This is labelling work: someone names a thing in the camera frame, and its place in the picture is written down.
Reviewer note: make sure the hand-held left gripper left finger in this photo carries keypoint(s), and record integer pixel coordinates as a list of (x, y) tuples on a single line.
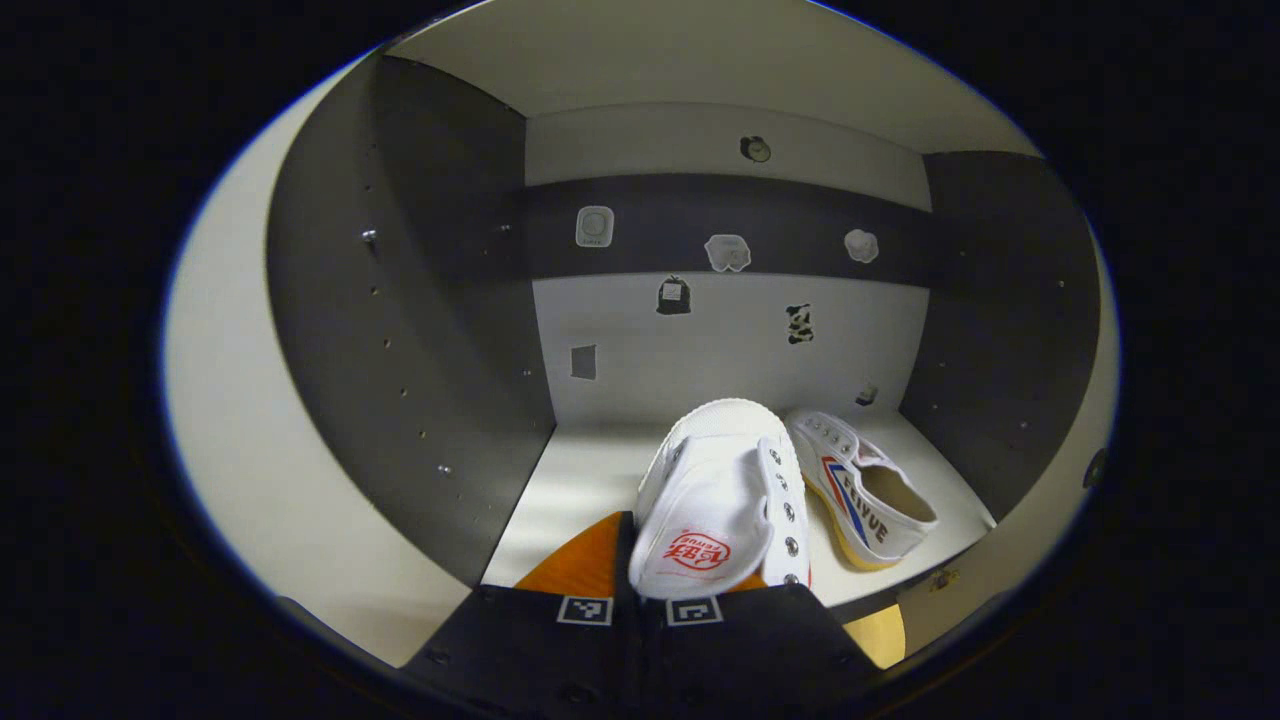
[(622, 570)]

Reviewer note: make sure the white grey shoe cabinet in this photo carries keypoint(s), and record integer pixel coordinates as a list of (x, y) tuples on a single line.
[(430, 350)]

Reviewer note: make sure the white canvas shoe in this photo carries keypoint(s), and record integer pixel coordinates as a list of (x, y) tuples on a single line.
[(870, 520), (715, 480)]

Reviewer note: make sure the white shoe cabinet door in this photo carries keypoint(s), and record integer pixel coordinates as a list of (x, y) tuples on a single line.
[(1050, 540), (250, 420)]

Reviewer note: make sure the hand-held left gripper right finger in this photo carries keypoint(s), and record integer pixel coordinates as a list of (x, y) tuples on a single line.
[(760, 660)]

